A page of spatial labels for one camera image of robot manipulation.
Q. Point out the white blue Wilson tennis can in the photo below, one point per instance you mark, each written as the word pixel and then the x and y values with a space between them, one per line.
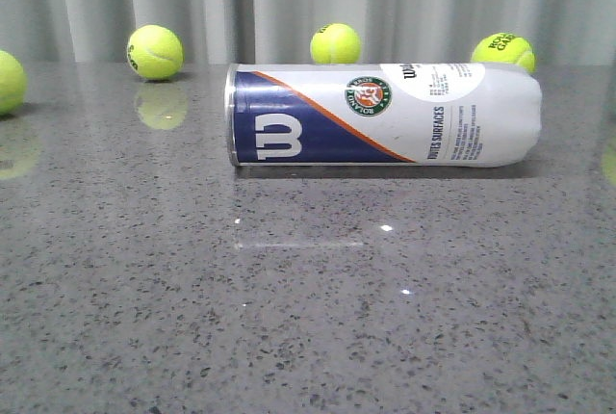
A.
pixel 478 115

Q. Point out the middle back tennis ball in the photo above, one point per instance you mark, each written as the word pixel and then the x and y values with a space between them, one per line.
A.
pixel 335 43

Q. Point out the Wilson 3 back tennis ball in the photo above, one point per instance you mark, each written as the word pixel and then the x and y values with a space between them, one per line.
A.
pixel 155 52

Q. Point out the Roland Garros tennis ball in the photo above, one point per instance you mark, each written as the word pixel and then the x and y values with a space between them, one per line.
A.
pixel 505 47

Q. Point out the near right tennis ball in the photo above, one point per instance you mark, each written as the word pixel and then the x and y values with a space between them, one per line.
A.
pixel 608 161

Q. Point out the Wilson 3 near-left tennis ball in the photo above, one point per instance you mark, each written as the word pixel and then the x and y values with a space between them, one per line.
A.
pixel 13 83

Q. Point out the white pleated curtain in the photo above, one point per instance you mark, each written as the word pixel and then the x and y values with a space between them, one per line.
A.
pixel 562 32

